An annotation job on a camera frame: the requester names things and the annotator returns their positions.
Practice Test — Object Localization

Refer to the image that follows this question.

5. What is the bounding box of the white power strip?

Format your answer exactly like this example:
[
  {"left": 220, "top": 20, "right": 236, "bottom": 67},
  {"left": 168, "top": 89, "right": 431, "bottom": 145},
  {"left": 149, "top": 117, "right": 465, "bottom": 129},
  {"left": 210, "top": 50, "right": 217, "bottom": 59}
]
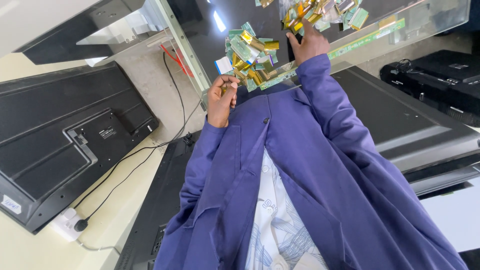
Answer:
[{"left": 50, "top": 207, "right": 89, "bottom": 242}]

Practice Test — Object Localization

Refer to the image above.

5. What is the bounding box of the white flat sheet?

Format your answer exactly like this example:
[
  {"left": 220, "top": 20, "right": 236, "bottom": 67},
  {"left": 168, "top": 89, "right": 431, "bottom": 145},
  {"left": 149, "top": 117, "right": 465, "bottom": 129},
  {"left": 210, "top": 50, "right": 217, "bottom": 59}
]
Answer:
[{"left": 419, "top": 179, "right": 480, "bottom": 253}]

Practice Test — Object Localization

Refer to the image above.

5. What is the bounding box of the black television with side ports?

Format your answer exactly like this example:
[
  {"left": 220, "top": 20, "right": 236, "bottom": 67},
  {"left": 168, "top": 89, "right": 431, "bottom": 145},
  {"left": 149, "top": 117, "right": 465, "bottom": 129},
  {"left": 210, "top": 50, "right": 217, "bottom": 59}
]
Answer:
[{"left": 114, "top": 130, "right": 205, "bottom": 270}]

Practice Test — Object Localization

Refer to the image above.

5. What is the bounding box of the large black and silver television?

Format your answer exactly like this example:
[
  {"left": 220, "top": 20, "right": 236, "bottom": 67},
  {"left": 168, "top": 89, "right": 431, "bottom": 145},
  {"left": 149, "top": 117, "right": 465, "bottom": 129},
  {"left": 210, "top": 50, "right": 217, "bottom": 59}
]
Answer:
[{"left": 330, "top": 65, "right": 480, "bottom": 197}]

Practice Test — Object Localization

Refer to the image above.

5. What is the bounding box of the grey power strip cord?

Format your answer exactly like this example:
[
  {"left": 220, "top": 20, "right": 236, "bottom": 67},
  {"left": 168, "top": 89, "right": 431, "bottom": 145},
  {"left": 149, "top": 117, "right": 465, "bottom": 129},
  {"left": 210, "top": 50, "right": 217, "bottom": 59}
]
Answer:
[{"left": 76, "top": 239, "right": 121, "bottom": 256}]

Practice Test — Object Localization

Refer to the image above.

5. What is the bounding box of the white panel with metal frame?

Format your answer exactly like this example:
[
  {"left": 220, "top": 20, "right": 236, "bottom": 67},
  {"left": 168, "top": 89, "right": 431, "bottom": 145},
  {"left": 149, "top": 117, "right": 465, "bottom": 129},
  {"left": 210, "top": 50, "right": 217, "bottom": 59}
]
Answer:
[{"left": 0, "top": 0, "right": 177, "bottom": 68}]

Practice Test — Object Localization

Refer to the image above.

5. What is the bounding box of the black television back cover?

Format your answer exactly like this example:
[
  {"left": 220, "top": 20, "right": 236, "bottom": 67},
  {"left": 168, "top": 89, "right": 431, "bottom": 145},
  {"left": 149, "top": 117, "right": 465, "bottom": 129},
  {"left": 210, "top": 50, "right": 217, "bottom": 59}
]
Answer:
[{"left": 0, "top": 61, "right": 160, "bottom": 235}]

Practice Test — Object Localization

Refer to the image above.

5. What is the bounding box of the person's blue work coat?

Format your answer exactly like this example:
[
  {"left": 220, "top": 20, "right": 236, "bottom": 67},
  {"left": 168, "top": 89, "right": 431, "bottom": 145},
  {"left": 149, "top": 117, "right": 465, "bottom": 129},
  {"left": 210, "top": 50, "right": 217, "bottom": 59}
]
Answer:
[{"left": 154, "top": 53, "right": 469, "bottom": 270}]

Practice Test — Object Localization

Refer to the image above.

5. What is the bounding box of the large dark glass display panel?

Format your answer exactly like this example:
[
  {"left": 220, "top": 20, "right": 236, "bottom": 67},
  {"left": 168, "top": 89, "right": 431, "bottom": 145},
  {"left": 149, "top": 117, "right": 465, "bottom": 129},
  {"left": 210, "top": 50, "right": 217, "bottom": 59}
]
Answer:
[{"left": 155, "top": 0, "right": 471, "bottom": 109}]

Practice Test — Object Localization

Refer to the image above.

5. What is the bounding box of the long green circuit strip board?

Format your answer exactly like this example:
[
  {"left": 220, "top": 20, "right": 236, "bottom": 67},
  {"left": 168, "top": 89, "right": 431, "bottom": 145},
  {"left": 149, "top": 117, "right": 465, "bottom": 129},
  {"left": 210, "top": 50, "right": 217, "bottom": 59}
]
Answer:
[{"left": 259, "top": 18, "right": 406, "bottom": 91}]

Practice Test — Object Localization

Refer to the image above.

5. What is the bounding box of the black power cable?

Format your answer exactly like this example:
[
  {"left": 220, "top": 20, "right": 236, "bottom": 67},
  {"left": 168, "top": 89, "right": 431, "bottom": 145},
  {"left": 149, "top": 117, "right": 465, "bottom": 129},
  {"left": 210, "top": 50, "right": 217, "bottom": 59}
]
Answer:
[{"left": 73, "top": 50, "right": 203, "bottom": 211}]

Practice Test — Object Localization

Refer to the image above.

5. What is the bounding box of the heap of flex cables with plastic bag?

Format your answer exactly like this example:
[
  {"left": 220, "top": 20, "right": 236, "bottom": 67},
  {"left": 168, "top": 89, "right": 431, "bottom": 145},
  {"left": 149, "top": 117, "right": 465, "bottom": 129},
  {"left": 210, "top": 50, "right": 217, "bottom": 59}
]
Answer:
[{"left": 255, "top": 0, "right": 370, "bottom": 37}]

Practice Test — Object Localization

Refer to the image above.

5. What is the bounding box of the person's left hand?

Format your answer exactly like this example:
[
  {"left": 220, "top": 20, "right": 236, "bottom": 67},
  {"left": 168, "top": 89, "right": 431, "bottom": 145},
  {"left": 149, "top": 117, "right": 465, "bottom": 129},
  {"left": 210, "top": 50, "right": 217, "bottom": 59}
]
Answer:
[{"left": 207, "top": 74, "right": 241, "bottom": 128}]

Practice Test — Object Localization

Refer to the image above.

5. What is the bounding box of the black television with coiled cable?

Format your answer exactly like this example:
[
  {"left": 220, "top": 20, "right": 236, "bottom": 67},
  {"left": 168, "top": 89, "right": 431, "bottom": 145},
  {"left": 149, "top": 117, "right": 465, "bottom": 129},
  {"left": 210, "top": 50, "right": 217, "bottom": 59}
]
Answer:
[{"left": 379, "top": 49, "right": 480, "bottom": 127}]

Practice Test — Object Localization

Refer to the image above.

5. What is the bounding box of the person's white patterned shirt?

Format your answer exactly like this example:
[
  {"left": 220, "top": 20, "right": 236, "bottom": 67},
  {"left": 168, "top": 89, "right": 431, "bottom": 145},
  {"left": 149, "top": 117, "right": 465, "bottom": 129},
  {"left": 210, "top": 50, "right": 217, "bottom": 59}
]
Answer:
[{"left": 245, "top": 147, "right": 330, "bottom": 270}]

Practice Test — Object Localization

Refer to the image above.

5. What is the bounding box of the pile of gold green flex cables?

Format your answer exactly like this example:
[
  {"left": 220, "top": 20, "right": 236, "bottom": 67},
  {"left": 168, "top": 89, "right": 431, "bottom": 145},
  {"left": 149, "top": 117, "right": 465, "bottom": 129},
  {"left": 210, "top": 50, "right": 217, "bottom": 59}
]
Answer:
[{"left": 214, "top": 22, "right": 280, "bottom": 93}]

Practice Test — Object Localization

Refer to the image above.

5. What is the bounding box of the person's right hand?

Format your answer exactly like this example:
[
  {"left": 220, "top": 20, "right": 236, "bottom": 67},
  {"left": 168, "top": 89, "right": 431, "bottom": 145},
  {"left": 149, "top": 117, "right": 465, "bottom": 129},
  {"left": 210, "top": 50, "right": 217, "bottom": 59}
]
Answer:
[{"left": 286, "top": 19, "right": 331, "bottom": 67}]

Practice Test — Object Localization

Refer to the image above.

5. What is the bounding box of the thin black cable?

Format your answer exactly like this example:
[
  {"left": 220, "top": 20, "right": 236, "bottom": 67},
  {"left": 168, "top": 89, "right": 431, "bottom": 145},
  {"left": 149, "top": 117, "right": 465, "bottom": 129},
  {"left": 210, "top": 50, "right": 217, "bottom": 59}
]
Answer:
[{"left": 85, "top": 144, "right": 188, "bottom": 222}]

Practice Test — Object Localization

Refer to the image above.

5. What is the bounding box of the red wire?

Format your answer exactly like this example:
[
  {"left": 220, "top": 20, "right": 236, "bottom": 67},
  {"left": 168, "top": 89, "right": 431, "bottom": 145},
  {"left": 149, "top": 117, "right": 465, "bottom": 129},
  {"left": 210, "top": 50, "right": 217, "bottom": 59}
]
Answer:
[{"left": 160, "top": 44, "right": 195, "bottom": 78}]

